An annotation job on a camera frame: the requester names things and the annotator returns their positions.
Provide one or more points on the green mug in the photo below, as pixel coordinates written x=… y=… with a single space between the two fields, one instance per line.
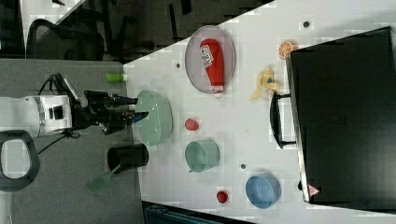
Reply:
x=202 y=155

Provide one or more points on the blue metal frame rail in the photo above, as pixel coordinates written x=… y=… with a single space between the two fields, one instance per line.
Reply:
x=158 y=214

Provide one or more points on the black office chair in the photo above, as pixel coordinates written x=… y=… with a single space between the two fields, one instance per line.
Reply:
x=48 y=41

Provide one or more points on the blue cup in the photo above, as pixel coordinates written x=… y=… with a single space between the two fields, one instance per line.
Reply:
x=263 y=190

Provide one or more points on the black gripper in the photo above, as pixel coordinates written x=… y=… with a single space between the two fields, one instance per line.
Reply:
x=99 y=111

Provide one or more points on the banana peel toy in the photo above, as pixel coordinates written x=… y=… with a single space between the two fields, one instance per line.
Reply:
x=265 y=82

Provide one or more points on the orange slice toy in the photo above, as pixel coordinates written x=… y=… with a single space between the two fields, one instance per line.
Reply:
x=286 y=48

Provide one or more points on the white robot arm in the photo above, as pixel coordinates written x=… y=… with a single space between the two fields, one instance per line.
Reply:
x=24 y=119

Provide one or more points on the green marker tube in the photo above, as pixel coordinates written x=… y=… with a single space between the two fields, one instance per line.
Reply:
x=116 y=77

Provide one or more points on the green colander basket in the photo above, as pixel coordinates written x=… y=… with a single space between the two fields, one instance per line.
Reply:
x=157 y=126

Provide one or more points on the red strawberry near colander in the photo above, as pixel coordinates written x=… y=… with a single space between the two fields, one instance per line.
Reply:
x=191 y=125

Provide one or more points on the red strawberry near edge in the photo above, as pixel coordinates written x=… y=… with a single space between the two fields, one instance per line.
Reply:
x=222 y=196

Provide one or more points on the green spatula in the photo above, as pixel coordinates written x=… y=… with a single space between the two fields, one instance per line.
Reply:
x=103 y=181

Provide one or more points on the grey round plate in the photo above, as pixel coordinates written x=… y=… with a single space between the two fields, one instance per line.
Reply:
x=193 y=62

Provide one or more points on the red ketchup bottle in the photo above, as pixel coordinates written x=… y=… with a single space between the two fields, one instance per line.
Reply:
x=212 y=58

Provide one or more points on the black utensil holder cup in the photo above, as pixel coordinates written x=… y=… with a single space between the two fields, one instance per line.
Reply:
x=127 y=157

